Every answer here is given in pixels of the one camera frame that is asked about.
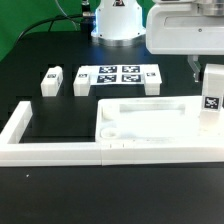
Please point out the white marker sheet with tags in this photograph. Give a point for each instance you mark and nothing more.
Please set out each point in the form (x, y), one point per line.
(120, 74)

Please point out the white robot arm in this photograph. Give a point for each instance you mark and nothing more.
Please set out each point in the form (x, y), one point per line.
(120, 22)

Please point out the white U-shaped obstacle frame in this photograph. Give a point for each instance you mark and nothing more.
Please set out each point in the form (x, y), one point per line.
(14, 153)

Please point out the white desk tabletop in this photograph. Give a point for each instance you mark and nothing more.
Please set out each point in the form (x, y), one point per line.
(163, 118)

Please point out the black cable connector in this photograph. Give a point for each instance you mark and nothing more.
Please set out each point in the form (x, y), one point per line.
(88, 20)

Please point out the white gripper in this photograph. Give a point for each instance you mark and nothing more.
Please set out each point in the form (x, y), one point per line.
(186, 28)

